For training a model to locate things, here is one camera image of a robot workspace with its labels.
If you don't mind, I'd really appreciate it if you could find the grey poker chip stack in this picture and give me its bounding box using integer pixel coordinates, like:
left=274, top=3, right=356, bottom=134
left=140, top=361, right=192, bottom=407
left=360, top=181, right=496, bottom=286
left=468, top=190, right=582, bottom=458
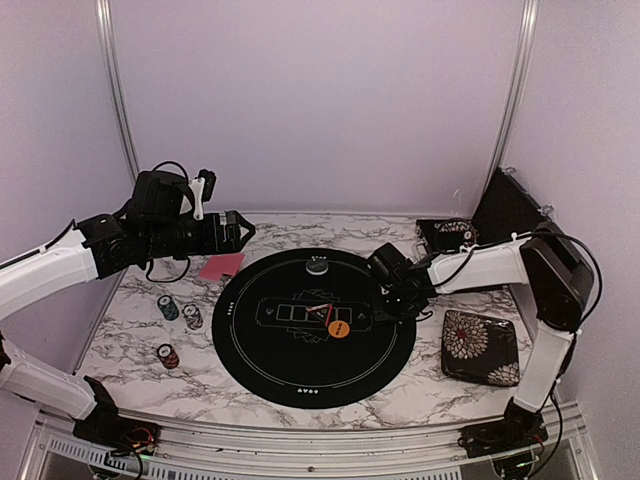
left=182, top=304, right=203, bottom=330

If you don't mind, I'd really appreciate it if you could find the round black poker mat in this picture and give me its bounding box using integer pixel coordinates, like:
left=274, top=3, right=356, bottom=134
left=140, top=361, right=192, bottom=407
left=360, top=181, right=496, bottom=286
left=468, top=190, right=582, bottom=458
left=211, top=248, right=416, bottom=409

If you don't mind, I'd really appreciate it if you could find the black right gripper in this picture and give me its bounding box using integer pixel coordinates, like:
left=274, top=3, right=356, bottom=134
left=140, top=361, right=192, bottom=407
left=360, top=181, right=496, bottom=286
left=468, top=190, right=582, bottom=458
left=370, top=288, right=420, bottom=325

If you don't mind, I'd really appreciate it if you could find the red playing card deck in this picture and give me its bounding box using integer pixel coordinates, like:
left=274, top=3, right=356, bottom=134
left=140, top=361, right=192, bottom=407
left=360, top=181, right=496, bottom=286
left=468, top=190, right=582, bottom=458
left=198, top=253, right=245, bottom=282

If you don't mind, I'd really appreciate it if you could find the black poker chip case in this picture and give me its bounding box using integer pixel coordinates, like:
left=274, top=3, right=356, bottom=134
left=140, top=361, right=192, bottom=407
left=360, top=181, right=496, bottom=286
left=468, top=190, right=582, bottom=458
left=416, top=169, right=551, bottom=253

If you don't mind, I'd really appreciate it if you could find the red triangle all-in marker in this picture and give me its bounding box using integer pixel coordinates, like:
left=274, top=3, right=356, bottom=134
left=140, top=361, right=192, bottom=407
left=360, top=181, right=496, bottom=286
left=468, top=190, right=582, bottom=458
left=306, top=303, right=334, bottom=326

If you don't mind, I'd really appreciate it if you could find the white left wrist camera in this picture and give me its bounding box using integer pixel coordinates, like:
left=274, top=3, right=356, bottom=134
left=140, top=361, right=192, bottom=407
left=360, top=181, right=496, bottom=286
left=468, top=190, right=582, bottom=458
left=189, top=169, right=217, bottom=221

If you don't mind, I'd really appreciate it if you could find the orange big blind button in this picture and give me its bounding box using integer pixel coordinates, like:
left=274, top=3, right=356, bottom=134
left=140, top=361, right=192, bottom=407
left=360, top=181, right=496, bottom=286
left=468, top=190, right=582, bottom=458
left=327, top=320, right=351, bottom=339

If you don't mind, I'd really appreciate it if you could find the green poker chip stack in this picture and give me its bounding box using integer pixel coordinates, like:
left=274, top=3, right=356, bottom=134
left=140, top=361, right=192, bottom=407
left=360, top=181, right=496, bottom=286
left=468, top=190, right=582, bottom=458
left=156, top=295, right=180, bottom=321

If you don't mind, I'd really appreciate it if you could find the black dealer button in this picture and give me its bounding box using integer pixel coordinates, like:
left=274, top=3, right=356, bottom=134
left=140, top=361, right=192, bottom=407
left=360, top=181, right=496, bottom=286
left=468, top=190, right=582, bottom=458
left=305, top=256, right=329, bottom=276

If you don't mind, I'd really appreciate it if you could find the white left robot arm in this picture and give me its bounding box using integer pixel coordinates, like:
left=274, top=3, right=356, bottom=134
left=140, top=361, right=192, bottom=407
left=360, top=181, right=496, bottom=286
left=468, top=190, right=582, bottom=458
left=1, top=167, right=255, bottom=445

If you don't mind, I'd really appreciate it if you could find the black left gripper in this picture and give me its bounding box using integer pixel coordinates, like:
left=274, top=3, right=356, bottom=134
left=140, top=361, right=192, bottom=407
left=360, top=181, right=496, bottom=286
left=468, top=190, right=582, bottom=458
left=144, top=209, right=255, bottom=259

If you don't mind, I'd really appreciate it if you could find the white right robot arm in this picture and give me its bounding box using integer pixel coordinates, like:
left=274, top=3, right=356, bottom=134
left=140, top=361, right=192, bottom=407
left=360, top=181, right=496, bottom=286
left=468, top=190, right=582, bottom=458
left=367, top=222, right=603, bottom=448

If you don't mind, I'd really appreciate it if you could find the floral patterned pouch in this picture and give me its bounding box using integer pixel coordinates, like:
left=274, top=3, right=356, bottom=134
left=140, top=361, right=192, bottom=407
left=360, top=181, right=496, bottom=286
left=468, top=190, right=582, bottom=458
left=441, top=310, right=520, bottom=387

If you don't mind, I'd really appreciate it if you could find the red poker chip stack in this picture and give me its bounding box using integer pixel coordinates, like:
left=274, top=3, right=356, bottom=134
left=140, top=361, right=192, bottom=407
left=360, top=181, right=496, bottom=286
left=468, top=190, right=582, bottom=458
left=156, top=343, right=180, bottom=370

